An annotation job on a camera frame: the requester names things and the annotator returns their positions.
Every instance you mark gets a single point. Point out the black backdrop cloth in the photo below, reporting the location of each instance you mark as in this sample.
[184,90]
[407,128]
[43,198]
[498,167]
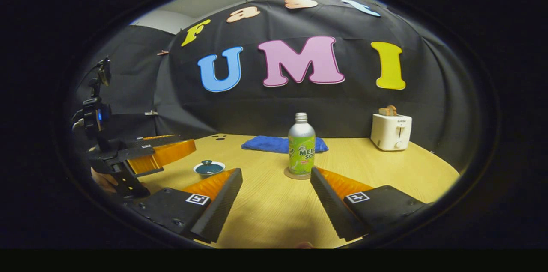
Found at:
[265,105]

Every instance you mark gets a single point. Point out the silver green water bottle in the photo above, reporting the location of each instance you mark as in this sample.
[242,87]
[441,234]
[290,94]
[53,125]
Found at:
[302,147]

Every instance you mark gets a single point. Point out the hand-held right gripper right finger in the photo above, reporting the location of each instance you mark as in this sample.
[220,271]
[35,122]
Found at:
[329,207]

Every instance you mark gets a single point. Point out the round brown coaster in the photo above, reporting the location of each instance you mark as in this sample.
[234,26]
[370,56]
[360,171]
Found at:
[291,175]

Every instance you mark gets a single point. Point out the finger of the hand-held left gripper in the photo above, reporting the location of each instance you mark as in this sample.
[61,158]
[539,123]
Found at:
[171,154]
[162,139]

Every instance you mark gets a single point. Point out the white toaster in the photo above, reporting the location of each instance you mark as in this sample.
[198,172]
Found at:
[389,133]

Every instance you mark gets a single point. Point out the bread slice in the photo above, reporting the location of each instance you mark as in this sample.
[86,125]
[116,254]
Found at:
[387,111]

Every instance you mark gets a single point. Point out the blue towel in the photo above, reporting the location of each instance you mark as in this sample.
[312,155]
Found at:
[265,144]

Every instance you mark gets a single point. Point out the teal teacup lid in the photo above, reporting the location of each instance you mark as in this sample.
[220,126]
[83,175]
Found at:
[209,167]

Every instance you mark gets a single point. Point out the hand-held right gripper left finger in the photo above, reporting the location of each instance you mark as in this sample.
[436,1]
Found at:
[220,207]

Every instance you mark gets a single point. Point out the white and teal teacup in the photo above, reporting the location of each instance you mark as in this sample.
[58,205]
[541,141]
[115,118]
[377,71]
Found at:
[201,172]

